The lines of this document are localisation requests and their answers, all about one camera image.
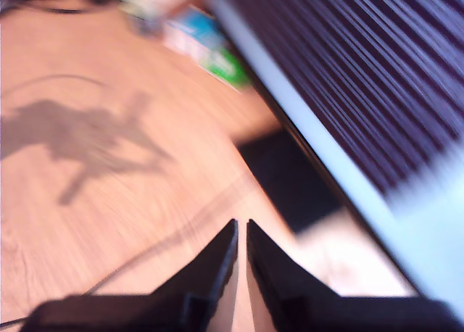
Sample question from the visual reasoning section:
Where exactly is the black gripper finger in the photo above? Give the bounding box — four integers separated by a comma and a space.
150, 218, 239, 332
246, 218, 340, 332

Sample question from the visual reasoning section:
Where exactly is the large black computer monitor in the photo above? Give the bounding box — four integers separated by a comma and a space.
201, 0, 464, 311

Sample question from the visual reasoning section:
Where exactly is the white box with blue top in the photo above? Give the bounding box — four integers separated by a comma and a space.
195, 25, 233, 63
162, 18, 193, 49
177, 12, 220, 56

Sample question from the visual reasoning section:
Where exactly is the thick black table cable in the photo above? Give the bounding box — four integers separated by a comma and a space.
0, 179, 251, 328

